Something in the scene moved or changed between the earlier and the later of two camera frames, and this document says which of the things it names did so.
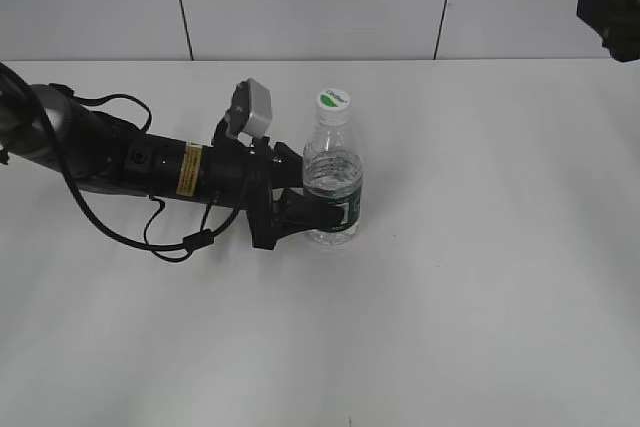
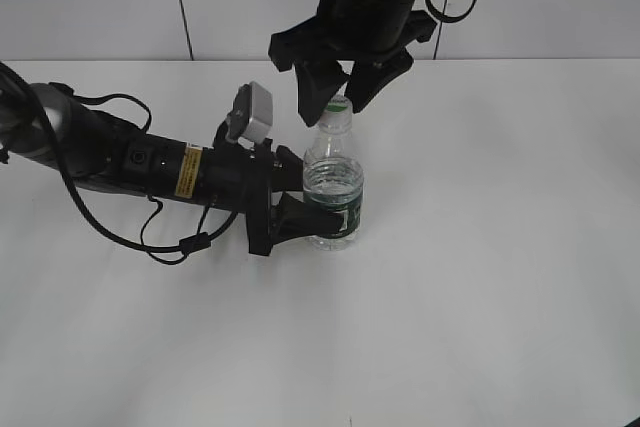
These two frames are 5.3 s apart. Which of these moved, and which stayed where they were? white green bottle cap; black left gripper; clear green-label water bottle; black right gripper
Moved: black right gripper
Stayed: black left gripper; clear green-label water bottle; white green bottle cap
